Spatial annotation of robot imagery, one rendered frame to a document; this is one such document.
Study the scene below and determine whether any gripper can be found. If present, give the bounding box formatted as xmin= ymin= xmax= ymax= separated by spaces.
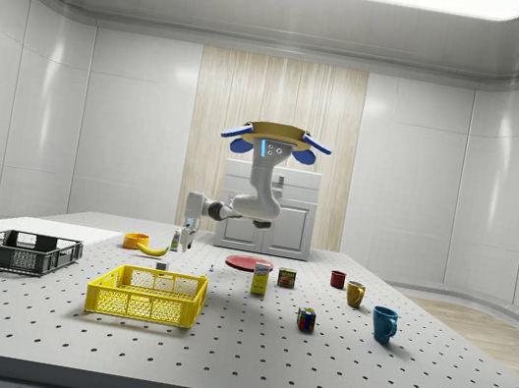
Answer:
xmin=178 ymin=222 xmax=200 ymax=256

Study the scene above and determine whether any small white bottle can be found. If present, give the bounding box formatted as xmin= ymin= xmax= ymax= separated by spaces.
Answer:
xmin=168 ymin=227 xmax=184 ymax=254

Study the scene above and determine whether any banana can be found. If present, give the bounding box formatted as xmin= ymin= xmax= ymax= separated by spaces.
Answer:
xmin=134 ymin=241 xmax=171 ymax=260

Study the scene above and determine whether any yellow bowl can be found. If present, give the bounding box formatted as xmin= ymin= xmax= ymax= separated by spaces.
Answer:
xmin=121 ymin=229 xmax=152 ymax=254

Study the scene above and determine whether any red plate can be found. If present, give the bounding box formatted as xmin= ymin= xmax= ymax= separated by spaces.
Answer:
xmin=223 ymin=251 xmax=276 ymax=278

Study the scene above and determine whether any yellow and white box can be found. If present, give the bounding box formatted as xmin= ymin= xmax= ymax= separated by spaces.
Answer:
xmin=249 ymin=260 xmax=273 ymax=298

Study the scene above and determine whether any yellow basket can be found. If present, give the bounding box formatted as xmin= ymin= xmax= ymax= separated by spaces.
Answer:
xmin=83 ymin=257 xmax=211 ymax=333

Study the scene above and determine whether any white cabinet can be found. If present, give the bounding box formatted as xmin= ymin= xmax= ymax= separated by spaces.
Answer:
xmin=211 ymin=156 xmax=325 ymax=263

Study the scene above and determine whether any flat-sided can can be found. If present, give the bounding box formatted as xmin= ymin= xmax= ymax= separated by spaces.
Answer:
xmin=275 ymin=266 xmax=299 ymax=291

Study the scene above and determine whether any puzzle cube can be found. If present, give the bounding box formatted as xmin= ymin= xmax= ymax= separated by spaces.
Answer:
xmin=294 ymin=305 xmax=319 ymax=335

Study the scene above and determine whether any red mug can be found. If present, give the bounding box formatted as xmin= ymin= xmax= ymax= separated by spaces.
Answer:
xmin=327 ymin=268 xmax=349 ymax=291

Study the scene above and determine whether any yellow mug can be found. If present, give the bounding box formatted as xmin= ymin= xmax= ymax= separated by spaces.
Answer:
xmin=342 ymin=278 xmax=370 ymax=311

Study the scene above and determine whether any dark grey basket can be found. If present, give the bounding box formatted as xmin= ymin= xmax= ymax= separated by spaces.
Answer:
xmin=0 ymin=226 xmax=87 ymax=285

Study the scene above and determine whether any blue mug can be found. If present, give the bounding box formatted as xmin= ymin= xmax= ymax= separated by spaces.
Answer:
xmin=367 ymin=304 xmax=402 ymax=347

